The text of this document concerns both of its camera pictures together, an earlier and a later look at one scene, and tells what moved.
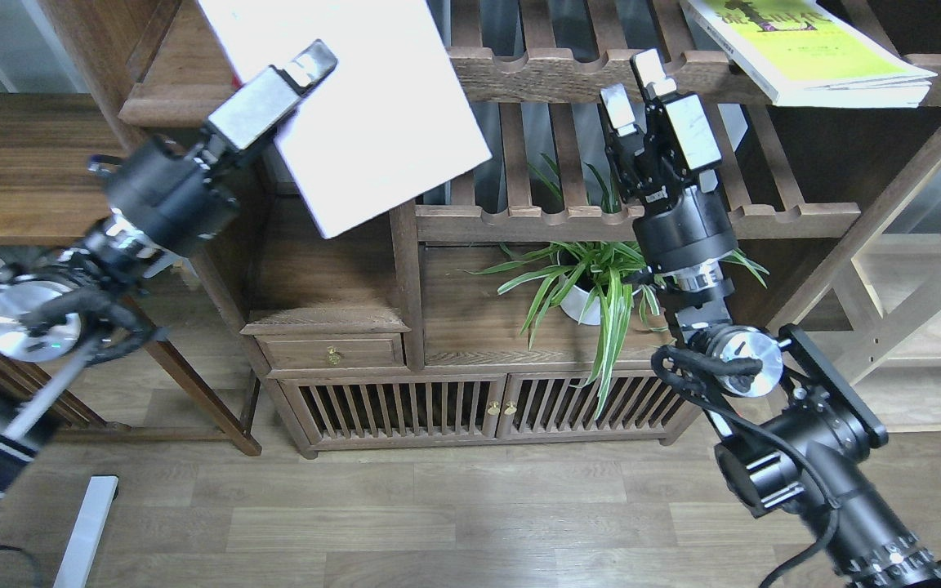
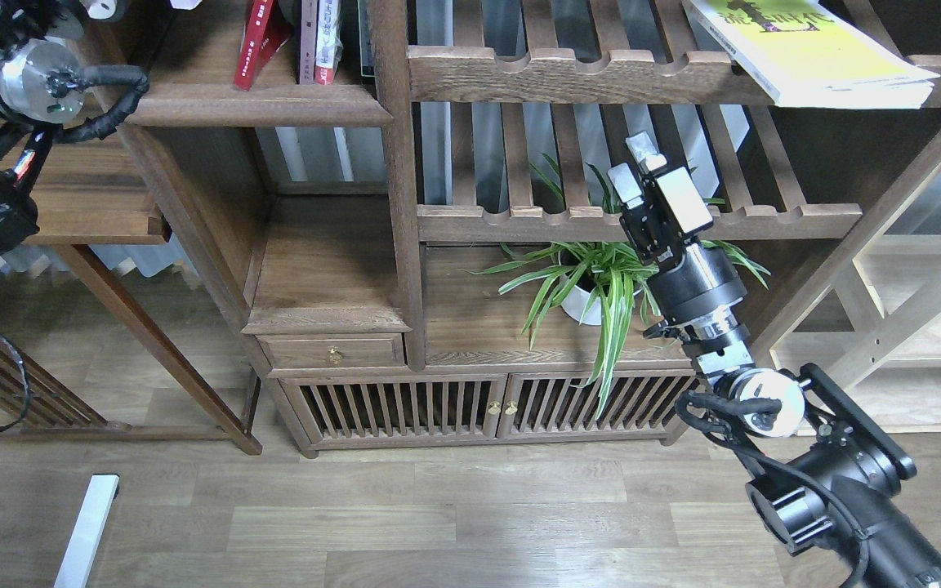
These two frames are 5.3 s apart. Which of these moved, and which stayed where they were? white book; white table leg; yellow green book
Moved: white book
Stayed: yellow green book; white table leg
